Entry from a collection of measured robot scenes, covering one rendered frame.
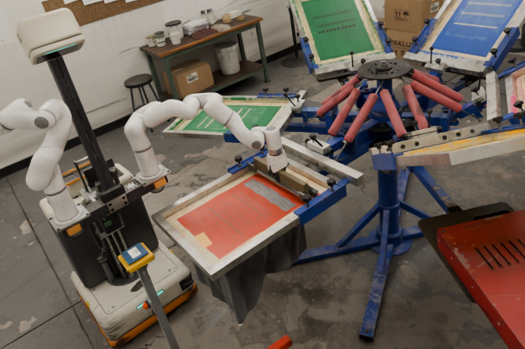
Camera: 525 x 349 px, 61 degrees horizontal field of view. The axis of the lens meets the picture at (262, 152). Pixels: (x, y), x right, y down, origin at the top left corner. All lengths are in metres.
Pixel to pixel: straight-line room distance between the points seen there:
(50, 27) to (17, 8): 3.58
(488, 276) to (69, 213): 1.73
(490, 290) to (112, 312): 2.13
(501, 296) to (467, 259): 0.17
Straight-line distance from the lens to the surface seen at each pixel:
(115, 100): 5.90
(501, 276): 1.68
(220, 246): 2.06
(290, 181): 2.22
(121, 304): 3.00
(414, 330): 2.88
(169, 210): 2.33
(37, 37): 1.89
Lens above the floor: 2.29
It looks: 30 degrees down
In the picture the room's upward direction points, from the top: 11 degrees counter-clockwise
